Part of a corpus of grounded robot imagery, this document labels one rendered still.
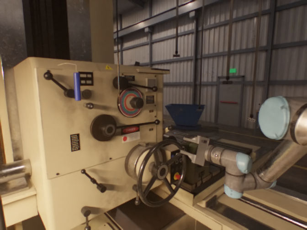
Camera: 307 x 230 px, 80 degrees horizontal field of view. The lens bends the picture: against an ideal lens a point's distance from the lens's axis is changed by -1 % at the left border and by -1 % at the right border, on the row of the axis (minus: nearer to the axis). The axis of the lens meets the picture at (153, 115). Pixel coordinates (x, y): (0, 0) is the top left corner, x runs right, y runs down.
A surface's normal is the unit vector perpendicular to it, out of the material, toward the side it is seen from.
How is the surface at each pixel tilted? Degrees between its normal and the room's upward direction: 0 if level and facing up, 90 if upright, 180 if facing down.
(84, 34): 90
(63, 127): 90
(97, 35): 90
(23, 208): 90
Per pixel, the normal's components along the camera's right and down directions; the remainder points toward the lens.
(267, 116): -1.00, -0.01
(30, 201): 0.67, 0.11
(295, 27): -0.74, 0.11
